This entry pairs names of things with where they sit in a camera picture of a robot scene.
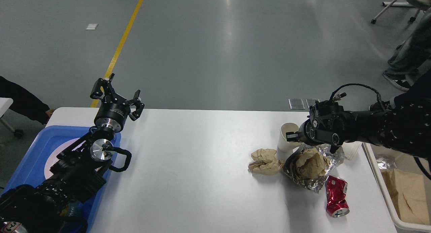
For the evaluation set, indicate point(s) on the white side table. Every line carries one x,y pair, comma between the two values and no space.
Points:
5,104

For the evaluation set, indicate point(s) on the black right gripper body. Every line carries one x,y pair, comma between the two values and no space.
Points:
303,135

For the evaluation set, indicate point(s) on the red foil wrapper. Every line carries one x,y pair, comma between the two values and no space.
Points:
336,189

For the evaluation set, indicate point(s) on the grey-blue mug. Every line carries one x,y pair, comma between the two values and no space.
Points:
73,209

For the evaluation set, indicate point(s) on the person in blue jeans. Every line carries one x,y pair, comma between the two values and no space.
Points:
412,53

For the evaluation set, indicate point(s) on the brown paper bag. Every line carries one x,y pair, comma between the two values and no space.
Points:
408,195

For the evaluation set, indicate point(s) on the floor outlet plate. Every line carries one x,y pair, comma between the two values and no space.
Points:
311,102
296,104

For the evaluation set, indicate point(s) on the crumpled brown paper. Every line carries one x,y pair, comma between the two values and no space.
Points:
265,162

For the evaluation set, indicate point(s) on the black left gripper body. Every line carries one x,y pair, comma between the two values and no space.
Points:
112,114

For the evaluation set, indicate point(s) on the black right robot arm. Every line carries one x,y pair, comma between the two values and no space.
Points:
404,129

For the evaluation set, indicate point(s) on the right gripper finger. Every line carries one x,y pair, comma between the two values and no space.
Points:
292,136

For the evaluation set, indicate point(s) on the dark seated person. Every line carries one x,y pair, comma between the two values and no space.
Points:
24,102

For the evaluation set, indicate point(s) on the pink plate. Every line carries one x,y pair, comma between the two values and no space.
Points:
52,159

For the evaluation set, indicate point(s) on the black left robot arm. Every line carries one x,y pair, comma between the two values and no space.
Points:
78,173

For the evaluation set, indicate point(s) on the blue plastic tray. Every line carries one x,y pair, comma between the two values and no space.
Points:
30,171

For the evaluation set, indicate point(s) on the foil scrap in bin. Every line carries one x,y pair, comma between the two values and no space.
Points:
385,162

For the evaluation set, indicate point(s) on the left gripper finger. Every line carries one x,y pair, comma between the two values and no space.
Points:
137,103
103,92

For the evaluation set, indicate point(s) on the beige waste bin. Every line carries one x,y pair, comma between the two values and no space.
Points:
405,163

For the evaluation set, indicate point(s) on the white cup lying sideways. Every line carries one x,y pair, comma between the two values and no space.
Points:
351,150

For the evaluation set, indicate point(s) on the person in black clothes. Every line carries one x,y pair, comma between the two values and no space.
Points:
420,89

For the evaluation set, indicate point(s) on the crumpled foil with paper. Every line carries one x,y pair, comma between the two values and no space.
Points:
310,166

